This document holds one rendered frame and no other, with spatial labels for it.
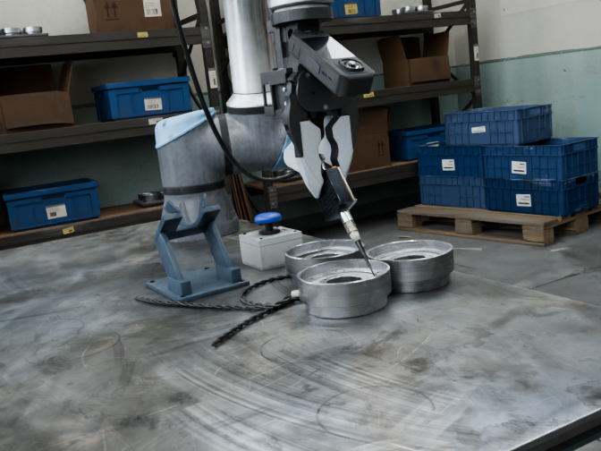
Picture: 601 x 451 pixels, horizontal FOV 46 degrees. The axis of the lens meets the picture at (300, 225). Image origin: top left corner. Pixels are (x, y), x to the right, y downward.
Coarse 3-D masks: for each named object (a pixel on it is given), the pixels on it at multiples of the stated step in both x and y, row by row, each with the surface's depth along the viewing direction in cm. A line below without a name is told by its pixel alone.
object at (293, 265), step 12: (324, 240) 97; (336, 240) 96; (348, 240) 95; (288, 252) 93; (300, 252) 96; (324, 252) 94; (336, 252) 94; (348, 252) 88; (288, 264) 90; (300, 264) 88; (312, 264) 87
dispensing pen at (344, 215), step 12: (324, 156) 84; (324, 168) 83; (336, 168) 81; (324, 180) 81; (336, 180) 81; (324, 192) 82; (336, 192) 80; (348, 192) 80; (324, 204) 82; (336, 204) 80; (348, 204) 80; (336, 216) 82; (348, 216) 81; (348, 228) 80; (360, 252) 80
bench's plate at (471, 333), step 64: (0, 256) 135; (64, 256) 128; (128, 256) 122; (192, 256) 116; (0, 320) 90; (64, 320) 87; (128, 320) 84; (192, 320) 81; (256, 320) 78; (320, 320) 76; (384, 320) 74; (448, 320) 71; (512, 320) 69; (576, 320) 67; (0, 384) 68; (64, 384) 66; (128, 384) 64; (192, 384) 63; (256, 384) 61; (320, 384) 60; (384, 384) 58; (448, 384) 57; (512, 384) 55; (576, 384) 54; (0, 448) 54; (64, 448) 53; (128, 448) 52; (192, 448) 51; (256, 448) 50; (320, 448) 49; (384, 448) 48; (448, 448) 47; (512, 448) 46
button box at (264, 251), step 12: (276, 228) 105; (288, 228) 106; (240, 240) 105; (252, 240) 101; (264, 240) 100; (276, 240) 101; (288, 240) 102; (300, 240) 103; (252, 252) 102; (264, 252) 100; (276, 252) 101; (252, 264) 103; (264, 264) 100; (276, 264) 101
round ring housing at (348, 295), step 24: (336, 264) 84; (360, 264) 84; (384, 264) 80; (312, 288) 76; (336, 288) 74; (360, 288) 75; (384, 288) 76; (312, 312) 78; (336, 312) 76; (360, 312) 76
